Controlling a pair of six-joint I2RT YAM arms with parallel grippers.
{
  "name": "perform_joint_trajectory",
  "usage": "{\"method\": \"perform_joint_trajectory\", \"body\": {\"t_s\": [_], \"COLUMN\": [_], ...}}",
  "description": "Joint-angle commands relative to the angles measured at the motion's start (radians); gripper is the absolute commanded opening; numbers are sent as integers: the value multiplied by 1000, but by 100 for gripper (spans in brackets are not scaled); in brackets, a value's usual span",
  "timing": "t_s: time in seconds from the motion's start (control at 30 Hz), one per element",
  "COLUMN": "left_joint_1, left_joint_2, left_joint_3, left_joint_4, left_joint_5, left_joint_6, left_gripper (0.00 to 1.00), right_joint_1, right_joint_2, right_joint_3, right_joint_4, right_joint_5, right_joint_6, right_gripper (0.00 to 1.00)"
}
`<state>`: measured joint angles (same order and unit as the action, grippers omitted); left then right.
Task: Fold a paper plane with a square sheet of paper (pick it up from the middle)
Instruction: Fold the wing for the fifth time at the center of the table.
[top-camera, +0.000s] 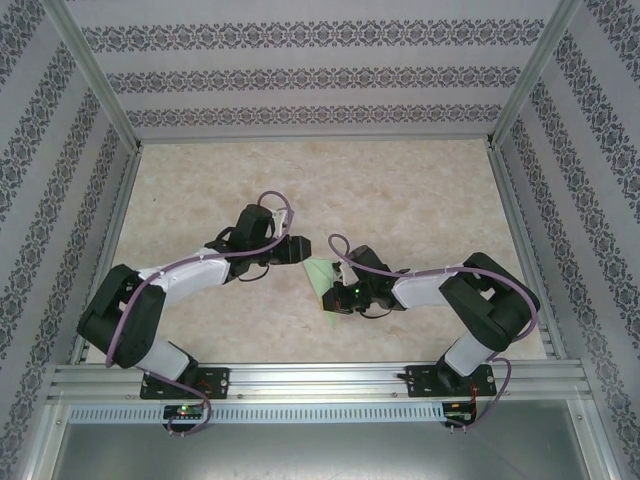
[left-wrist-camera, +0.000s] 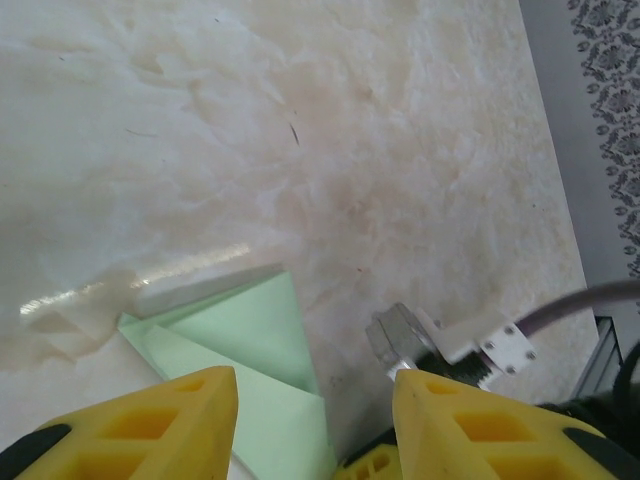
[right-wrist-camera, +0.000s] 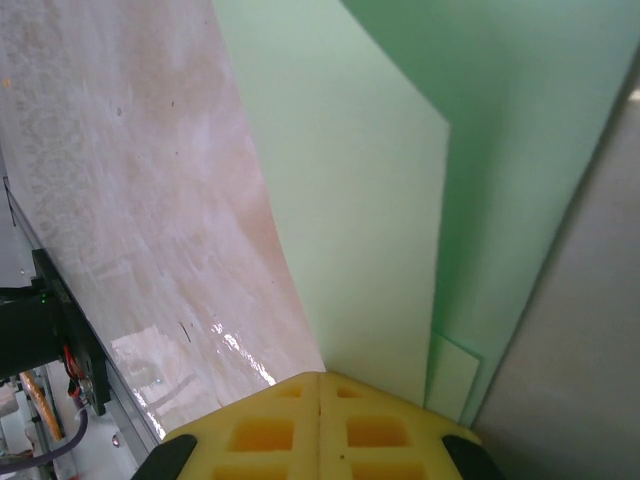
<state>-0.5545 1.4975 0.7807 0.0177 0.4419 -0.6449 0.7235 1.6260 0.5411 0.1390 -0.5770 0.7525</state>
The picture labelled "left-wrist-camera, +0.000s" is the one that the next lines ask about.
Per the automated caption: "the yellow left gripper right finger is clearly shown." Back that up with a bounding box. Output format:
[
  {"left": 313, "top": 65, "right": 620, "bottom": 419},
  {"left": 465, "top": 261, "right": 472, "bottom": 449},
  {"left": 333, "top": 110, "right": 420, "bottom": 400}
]
[{"left": 392, "top": 369, "right": 640, "bottom": 480}]

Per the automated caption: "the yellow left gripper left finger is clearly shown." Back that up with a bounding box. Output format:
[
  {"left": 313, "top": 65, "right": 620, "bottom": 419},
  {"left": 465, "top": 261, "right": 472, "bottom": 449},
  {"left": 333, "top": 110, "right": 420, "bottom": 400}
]
[{"left": 8, "top": 366, "right": 239, "bottom": 480}]

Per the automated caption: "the light green paper sheet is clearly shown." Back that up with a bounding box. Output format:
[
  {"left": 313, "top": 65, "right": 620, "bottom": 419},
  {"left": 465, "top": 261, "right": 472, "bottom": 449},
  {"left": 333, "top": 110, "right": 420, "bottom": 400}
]
[{"left": 117, "top": 272, "right": 339, "bottom": 480}]

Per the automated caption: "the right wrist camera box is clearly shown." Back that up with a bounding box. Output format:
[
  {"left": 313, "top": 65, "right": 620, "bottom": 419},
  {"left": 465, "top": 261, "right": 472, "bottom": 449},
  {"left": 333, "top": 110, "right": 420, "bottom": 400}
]
[{"left": 366, "top": 303, "right": 539, "bottom": 392}]

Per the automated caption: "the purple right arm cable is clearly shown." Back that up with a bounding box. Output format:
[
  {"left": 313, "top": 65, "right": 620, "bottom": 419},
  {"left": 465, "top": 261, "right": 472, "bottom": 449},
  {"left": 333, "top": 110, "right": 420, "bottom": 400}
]
[{"left": 517, "top": 279, "right": 640, "bottom": 337}]

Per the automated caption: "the aluminium side rail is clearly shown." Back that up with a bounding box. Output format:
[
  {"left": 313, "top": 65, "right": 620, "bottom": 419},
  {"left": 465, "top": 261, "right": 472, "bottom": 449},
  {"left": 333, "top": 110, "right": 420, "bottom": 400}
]
[{"left": 569, "top": 314, "right": 626, "bottom": 401}]

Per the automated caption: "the thin black right gripper cable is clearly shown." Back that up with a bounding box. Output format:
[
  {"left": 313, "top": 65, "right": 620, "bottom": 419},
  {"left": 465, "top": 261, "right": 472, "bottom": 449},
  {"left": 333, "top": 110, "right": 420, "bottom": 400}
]
[{"left": 612, "top": 342, "right": 640, "bottom": 401}]

